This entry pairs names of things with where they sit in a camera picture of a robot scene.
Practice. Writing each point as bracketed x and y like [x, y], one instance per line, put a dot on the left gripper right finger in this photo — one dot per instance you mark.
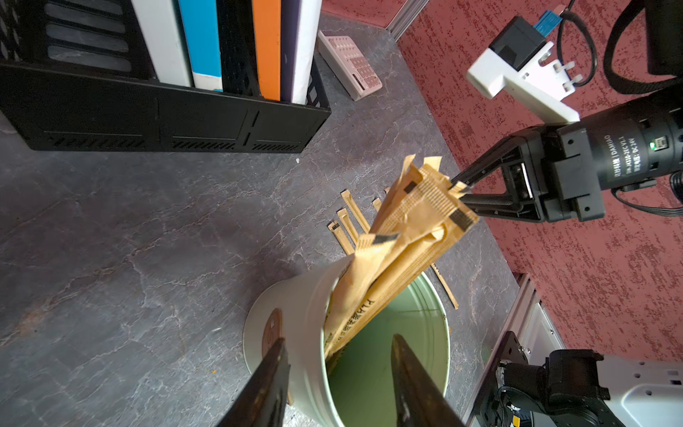
[418, 400]

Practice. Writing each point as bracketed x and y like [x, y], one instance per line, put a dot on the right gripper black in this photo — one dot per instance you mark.
[562, 177]

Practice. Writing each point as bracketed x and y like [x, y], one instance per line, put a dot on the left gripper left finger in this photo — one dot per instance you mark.
[263, 400]

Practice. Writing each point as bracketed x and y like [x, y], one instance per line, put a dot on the green metal cup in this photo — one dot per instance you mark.
[359, 390]

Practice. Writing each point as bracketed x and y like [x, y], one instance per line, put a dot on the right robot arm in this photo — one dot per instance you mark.
[636, 142]

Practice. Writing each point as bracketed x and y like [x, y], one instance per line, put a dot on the straw bundle in cup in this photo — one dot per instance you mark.
[381, 267]

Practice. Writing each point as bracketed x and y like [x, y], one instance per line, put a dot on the pink calculator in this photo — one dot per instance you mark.
[349, 65]

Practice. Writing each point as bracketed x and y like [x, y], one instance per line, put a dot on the orange book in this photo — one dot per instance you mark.
[267, 38]

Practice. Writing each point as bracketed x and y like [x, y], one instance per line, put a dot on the black mesh file holder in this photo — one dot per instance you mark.
[77, 76]

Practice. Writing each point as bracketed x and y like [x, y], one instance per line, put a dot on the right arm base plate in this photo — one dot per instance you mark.
[507, 394]

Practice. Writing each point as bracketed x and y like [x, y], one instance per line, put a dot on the aluminium front rail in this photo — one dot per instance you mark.
[531, 323]

